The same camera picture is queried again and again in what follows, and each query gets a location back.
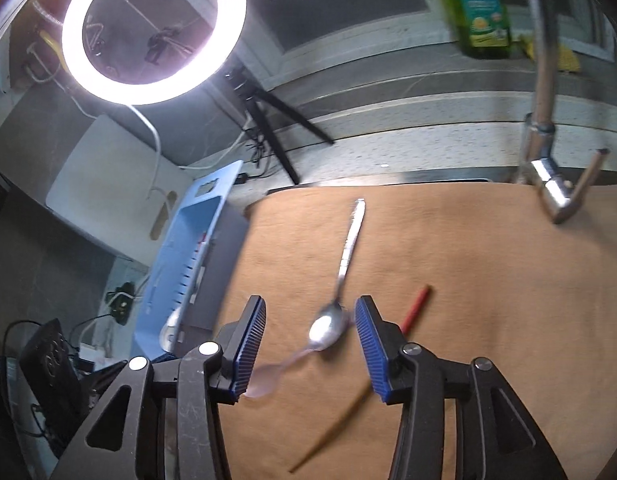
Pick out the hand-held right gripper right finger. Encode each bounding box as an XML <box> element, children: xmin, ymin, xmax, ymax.
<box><xmin>355</xmin><ymin>295</ymin><xmax>570</xmax><ymax>480</ymax></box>

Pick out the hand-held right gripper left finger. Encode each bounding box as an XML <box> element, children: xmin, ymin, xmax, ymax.
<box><xmin>48</xmin><ymin>295</ymin><xmax>268</xmax><ymax>480</ymax></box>

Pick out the translucent plastic spoon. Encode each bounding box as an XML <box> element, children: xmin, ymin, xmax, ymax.
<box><xmin>242</xmin><ymin>347</ymin><xmax>315</xmax><ymax>400</ymax></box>

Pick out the metal spoon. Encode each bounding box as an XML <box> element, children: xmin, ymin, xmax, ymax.
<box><xmin>307</xmin><ymin>198</ymin><xmax>367</xmax><ymax>354</ymax></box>

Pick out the red-tipped wooden chopstick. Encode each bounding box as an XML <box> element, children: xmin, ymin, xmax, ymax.
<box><xmin>287</xmin><ymin>285</ymin><xmax>433</xmax><ymax>475</ymax></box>

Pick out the blue plastic basket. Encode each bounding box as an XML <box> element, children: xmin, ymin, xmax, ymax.
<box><xmin>132</xmin><ymin>160</ymin><xmax>245</xmax><ymax>362</ymax></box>

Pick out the black plug adapter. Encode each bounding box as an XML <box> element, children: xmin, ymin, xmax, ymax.
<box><xmin>105</xmin><ymin>284</ymin><xmax>136</xmax><ymax>327</ymax></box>

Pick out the black electronic device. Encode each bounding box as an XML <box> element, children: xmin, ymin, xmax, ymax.
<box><xmin>17</xmin><ymin>317</ymin><xmax>85</xmax><ymax>443</ymax></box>

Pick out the white cutting board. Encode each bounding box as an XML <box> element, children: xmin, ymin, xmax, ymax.
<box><xmin>45</xmin><ymin>113</ymin><xmax>190</xmax><ymax>267</ymax></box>

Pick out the black tripod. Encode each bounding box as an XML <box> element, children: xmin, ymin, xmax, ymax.
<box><xmin>222</xmin><ymin>66</ymin><xmax>335</xmax><ymax>187</ymax></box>

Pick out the chrome faucet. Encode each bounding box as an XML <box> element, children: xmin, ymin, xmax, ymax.
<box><xmin>510</xmin><ymin>0</ymin><xmax>612</xmax><ymax>225</ymax></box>

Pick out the yellow sponge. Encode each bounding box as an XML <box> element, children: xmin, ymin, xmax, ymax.
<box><xmin>519</xmin><ymin>34</ymin><xmax>580</xmax><ymax>75</ymax></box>

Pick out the green bottle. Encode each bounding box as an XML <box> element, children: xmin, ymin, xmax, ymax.
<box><xmin>427</xmin><ymin>0</ymin><xmax>513</xmax><ymax>60</ymax></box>

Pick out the white cable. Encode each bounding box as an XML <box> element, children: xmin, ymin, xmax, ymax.
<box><xmin>126</xmin><ymin>104</ymin><xmax>249</xmax><ymax>172</ymax></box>

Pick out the ring light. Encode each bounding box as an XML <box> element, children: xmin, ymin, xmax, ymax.
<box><xmin>61</xmin><ymin>0</ymin><xmax>248</xmax><ymax>106</ymax></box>

